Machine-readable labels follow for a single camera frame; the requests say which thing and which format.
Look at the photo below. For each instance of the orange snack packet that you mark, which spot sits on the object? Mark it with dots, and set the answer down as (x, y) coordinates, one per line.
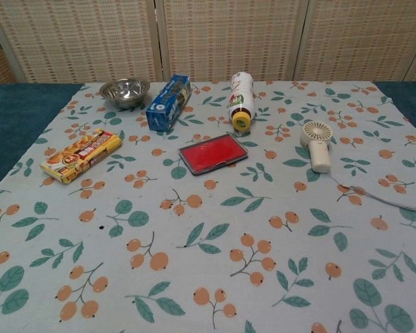
(79, 156)

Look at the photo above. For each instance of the floral print tablecloth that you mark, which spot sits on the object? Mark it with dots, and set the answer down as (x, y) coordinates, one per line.
(228, 208)

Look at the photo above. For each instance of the blue snack box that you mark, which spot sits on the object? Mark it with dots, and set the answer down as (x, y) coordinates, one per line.
(166, 104)

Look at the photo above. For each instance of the small white handheld fan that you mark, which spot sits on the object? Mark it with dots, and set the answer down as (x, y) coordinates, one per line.
(320, 156)

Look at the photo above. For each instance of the white bottle yellow cap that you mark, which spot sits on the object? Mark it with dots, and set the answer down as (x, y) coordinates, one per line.
(241, 97)

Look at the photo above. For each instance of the stainless steel bowl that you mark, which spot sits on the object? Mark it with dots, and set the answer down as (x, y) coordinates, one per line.
(124, 92)

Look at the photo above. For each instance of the red ink pad case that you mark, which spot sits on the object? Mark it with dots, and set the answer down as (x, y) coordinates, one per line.
(211, 154)

